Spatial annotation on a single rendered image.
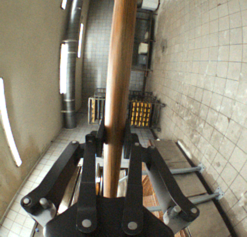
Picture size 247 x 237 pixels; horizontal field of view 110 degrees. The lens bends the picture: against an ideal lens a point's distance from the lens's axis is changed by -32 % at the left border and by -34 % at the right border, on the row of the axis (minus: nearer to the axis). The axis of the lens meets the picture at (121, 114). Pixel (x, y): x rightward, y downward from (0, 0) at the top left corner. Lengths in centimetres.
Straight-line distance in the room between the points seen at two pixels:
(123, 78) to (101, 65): 503
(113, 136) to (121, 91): 6
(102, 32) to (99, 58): 110
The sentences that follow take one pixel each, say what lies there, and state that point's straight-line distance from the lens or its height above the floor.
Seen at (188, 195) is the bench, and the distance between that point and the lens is 153.
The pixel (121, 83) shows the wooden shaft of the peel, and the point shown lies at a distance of 16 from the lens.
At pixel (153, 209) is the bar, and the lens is 123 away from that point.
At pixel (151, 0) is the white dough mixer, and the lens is 487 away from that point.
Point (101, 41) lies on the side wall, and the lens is 530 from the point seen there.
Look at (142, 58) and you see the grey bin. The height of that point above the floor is 38.
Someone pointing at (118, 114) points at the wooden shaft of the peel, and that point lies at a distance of 17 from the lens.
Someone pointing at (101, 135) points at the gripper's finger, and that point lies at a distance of 16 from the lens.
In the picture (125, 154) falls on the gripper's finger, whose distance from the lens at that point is 17.
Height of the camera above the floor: 120
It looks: 4 degrees down
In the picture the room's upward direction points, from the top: 86 degrees counter-clockwise
